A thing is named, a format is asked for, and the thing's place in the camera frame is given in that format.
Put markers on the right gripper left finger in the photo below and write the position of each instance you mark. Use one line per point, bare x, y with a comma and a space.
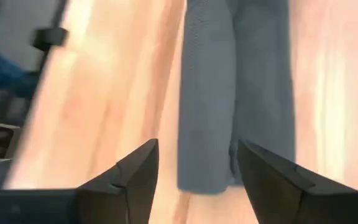
120, 193

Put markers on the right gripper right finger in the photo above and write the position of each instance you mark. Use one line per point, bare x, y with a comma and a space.
284, 193

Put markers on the grey waffle-weave towel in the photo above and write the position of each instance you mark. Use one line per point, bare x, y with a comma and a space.
235, 93

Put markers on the person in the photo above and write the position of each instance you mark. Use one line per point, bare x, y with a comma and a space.
5, 74

